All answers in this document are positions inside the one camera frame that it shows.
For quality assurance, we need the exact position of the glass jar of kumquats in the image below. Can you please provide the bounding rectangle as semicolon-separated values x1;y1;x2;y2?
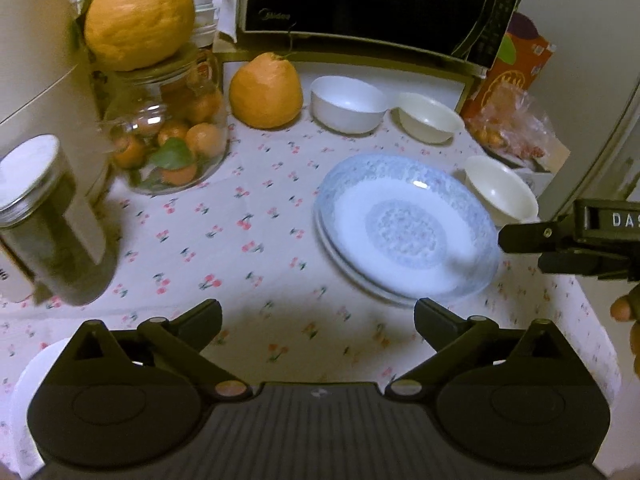
101;44;229;195

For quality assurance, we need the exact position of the cream large bowl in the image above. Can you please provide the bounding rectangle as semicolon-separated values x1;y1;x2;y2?
463;155;539;228

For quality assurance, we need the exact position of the cherry print tablecloth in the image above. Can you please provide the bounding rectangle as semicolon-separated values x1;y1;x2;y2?
0;109;622;478

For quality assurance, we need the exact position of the person's right hand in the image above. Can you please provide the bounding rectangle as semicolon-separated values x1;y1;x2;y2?
610;286;640;376

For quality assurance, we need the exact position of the stack of white cups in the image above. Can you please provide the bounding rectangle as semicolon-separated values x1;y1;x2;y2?
191;0;218;48

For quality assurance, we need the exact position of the beige refrigerator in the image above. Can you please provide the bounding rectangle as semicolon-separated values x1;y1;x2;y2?
518;0;639;219

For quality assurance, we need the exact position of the orange citrus on table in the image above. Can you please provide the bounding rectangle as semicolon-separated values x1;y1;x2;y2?
228;52;304;129

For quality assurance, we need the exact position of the cream small bowl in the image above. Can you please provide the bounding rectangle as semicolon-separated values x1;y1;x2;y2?
397;92;464;144

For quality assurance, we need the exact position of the plastic bag of fruit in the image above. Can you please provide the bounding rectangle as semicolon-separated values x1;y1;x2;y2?
464;80;570;174

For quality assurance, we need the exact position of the dark jar with metal lid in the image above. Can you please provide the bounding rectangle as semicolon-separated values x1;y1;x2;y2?
1;134;116;306

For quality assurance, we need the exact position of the white small bowl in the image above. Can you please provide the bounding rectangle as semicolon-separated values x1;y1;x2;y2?
310;76;390;136

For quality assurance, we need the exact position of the blue patterned plate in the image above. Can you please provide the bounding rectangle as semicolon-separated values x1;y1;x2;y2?
314;154;500;302
312;208;416;308

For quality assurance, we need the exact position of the orange cardboard fruit box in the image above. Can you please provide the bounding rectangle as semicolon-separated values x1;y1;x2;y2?
460;12;555;120

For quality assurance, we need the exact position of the orange citrus on jar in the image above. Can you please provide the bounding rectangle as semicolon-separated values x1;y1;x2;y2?
84;0;195;72

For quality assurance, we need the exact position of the black microwave oven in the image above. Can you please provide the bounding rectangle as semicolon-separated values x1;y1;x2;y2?
238;0;520;70

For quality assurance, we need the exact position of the orange labelled jar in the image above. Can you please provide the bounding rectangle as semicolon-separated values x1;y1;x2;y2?
186;49;220;96

